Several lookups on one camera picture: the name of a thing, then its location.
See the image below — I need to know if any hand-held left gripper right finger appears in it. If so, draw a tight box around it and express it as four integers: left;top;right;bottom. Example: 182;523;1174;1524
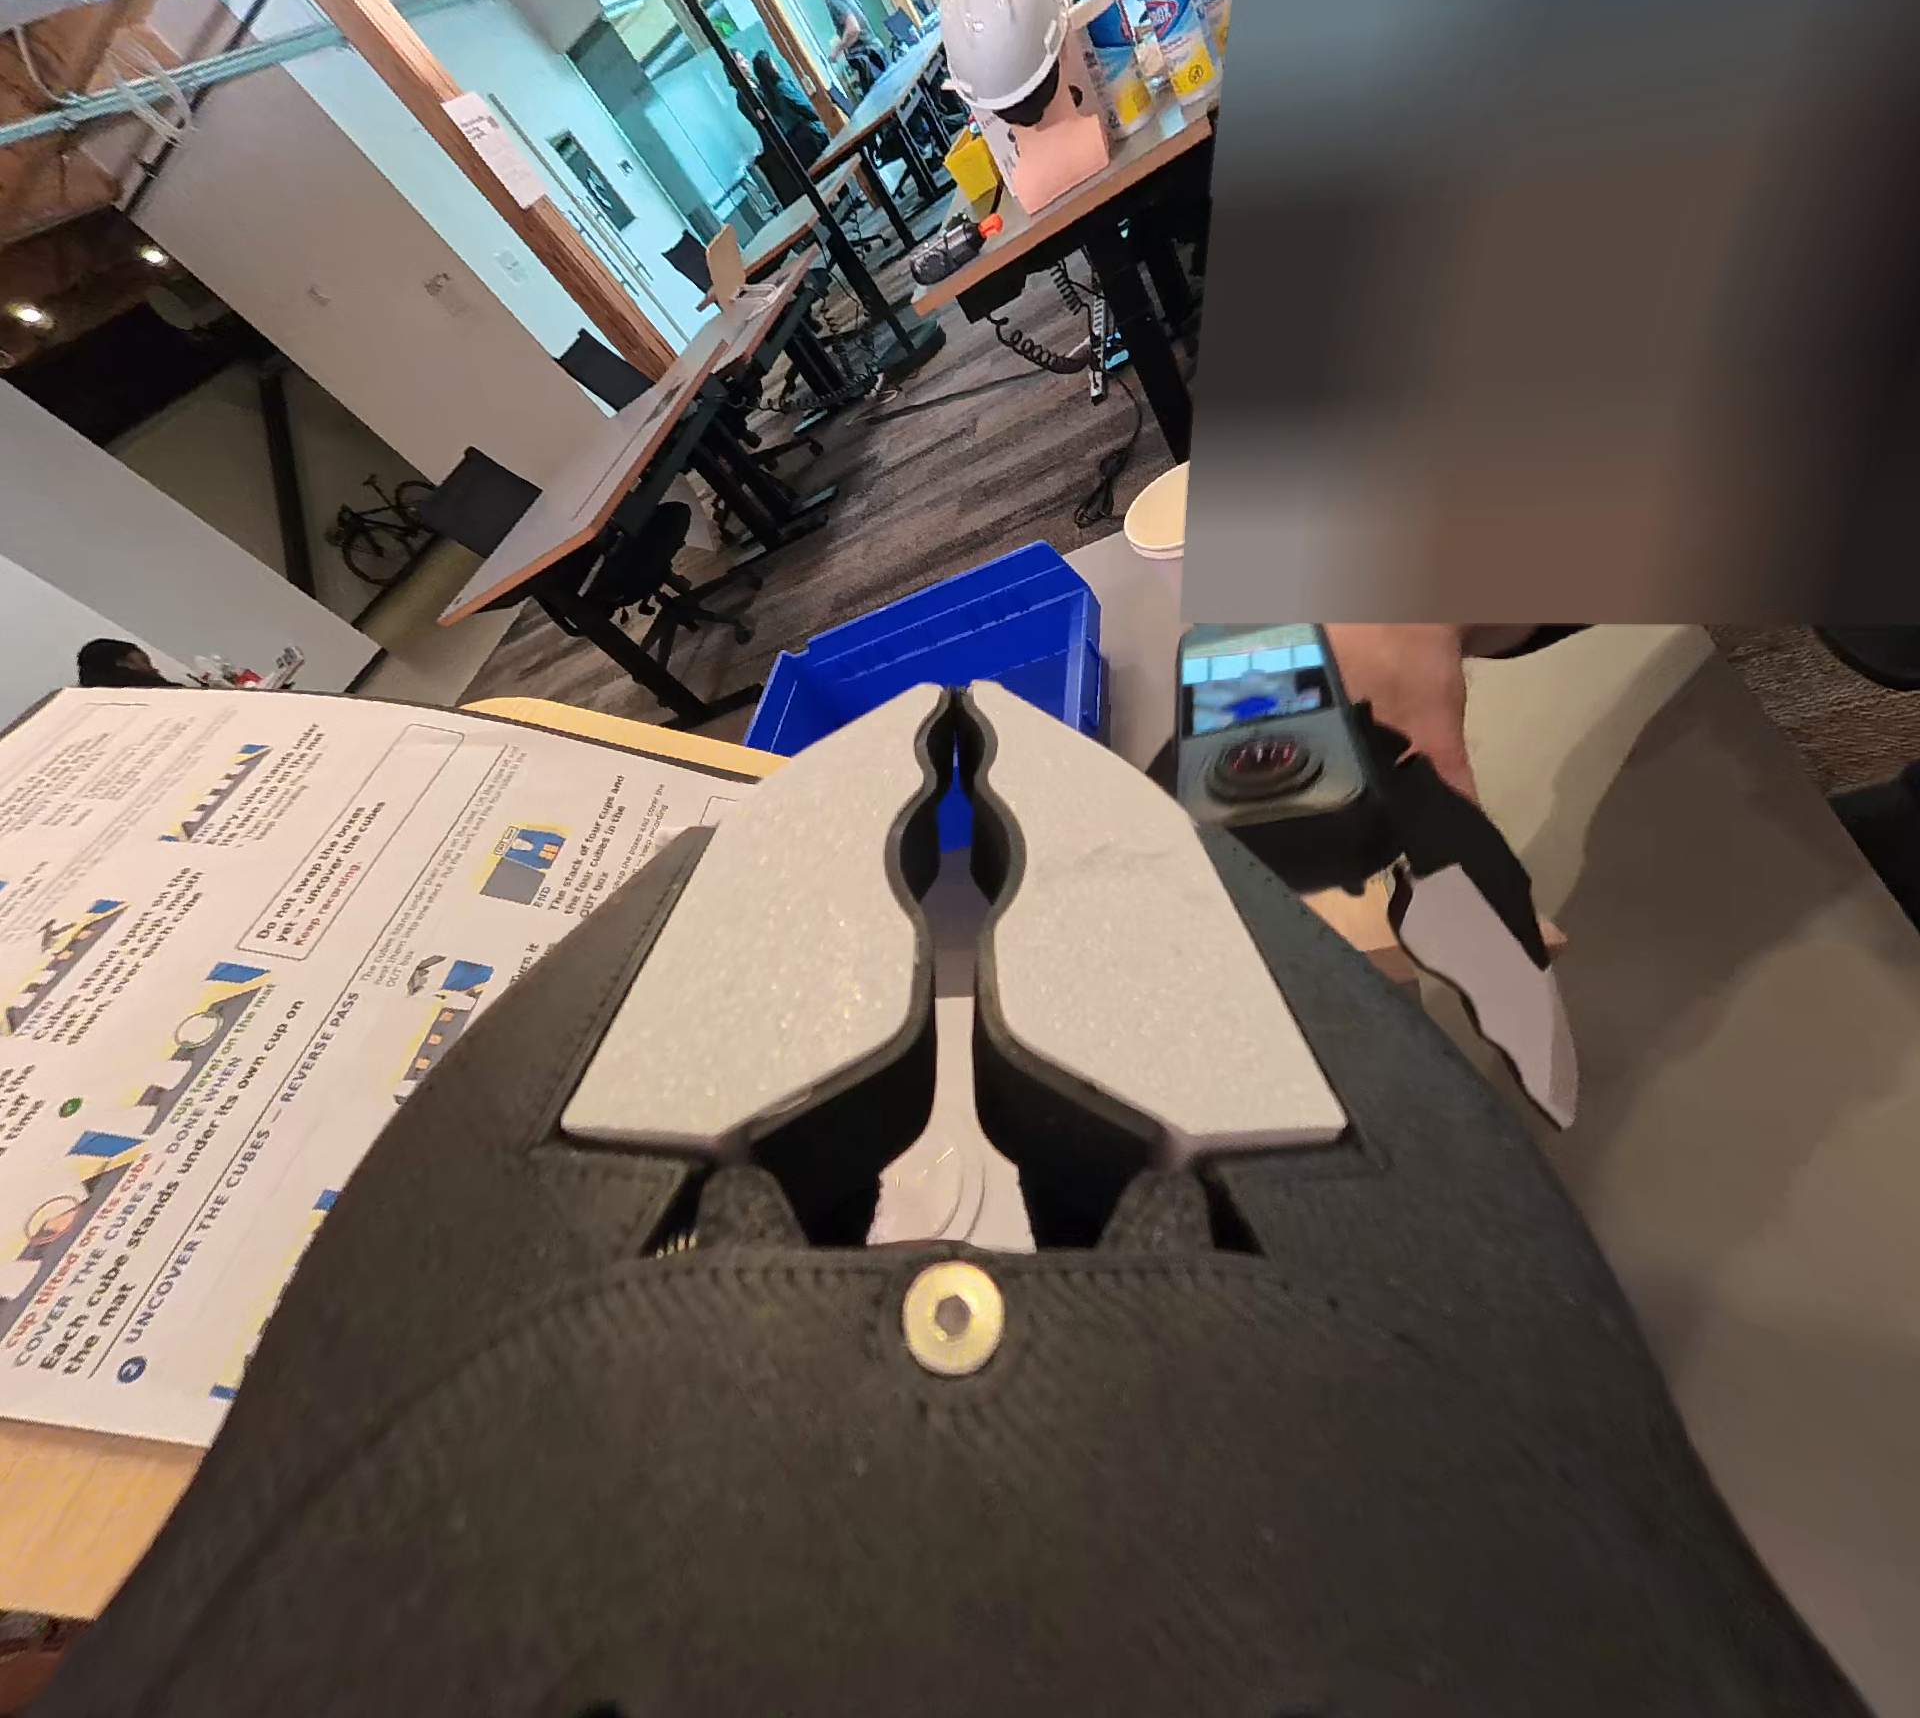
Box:
958;676;1351;1160

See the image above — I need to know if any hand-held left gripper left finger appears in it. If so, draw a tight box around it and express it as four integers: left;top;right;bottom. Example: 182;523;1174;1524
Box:
555;676;958;1160

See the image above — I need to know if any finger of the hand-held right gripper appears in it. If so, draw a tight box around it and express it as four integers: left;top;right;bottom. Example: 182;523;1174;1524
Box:
1384;861;1580;1132

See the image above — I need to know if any white paper cup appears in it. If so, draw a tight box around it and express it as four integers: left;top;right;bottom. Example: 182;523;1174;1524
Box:
1124;462;1192;562

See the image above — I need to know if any grey desk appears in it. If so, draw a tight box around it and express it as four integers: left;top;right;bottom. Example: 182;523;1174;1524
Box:
1054;523;1920;1718

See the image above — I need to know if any wooden-top standing desk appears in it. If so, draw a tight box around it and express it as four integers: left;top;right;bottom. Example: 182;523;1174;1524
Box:
910;106;1212;444
442;360;851;729

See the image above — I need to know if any person's right hand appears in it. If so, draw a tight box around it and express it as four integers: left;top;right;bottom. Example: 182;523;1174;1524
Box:
1328;623;1501;806

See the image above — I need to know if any blue plastic bin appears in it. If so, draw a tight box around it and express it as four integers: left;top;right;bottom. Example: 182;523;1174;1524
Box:
743;541;1106;853

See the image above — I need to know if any printed instruction sheet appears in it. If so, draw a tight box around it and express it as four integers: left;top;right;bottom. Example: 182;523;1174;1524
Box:
0;684;782;1452

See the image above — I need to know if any black folding chair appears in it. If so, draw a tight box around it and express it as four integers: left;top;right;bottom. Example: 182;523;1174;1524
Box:
555;328;656;411
430;444;541;554

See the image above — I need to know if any bicycle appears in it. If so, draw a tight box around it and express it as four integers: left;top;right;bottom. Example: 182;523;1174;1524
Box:
329;474;443;592

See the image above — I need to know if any pink box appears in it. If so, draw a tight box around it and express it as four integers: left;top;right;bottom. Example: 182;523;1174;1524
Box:
989;106;1110;219

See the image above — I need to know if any white hard hat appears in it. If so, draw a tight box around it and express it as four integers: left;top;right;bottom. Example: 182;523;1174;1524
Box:
937;0;1074;117

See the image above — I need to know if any black coiled cable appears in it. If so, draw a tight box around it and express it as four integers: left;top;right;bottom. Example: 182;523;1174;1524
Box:
989;304;1093;378

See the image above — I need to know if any white wall notice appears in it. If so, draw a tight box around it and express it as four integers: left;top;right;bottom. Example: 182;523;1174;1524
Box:
442;91;546;207

